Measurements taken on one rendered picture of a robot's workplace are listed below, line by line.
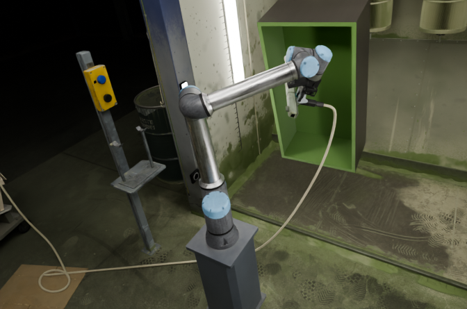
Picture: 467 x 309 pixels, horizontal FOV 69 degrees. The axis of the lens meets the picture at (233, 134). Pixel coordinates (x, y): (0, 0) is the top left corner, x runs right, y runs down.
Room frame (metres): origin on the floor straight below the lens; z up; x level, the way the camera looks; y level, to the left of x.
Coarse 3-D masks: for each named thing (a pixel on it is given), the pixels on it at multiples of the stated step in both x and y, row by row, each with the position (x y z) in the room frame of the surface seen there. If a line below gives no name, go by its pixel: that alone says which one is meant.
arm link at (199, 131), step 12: (180, 96) 1.55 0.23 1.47; (192, 120) 1.53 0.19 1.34; (204, 120) 1.55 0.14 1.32; (192, 132) 1.53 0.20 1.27; (204, 132) 1.54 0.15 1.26; (192, 144) 1.55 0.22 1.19; (204, 144) 1.53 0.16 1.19; (204, 156) 1.53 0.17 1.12; (204, 168) 1.53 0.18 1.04; (216, 168) 1.55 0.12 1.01; (204, 180) 1.54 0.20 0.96; (216, 180) 1.54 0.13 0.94; (204, 192) 1.52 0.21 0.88
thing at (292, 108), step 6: (288, 90) 1.78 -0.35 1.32; (294, 90) 1.78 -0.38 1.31; (288, 96) 1.74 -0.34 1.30; (294, 96) 1.74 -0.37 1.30; (288, 102) 1.71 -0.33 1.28; (294, 102) 1.69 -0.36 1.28; (312, 102) 1.72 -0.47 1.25; (318, 102) 1.73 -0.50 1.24; (288, 108) 1.67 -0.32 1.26; (294, 108) 1.65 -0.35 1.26; (288, 114) 1.65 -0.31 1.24; (294, 114) 1.63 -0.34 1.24
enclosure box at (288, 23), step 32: (288, 0) 2.39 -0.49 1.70; (320, 0) 2.25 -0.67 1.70; (352, 0) 2.12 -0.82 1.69; (288, 32) 2.47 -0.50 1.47; (320, 32) 2.33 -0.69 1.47; (352, 32) 1.85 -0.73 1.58; (352, 64) 1.88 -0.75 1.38; (320, 96) 2.44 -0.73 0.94; (352, 96) 1.92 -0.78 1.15; (288, 128) 2.51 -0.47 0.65; (320, 128) 2.51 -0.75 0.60; (352, 128) 1.97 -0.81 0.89; (320, 160) 2.23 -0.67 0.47; (352, 160) 2.02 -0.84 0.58
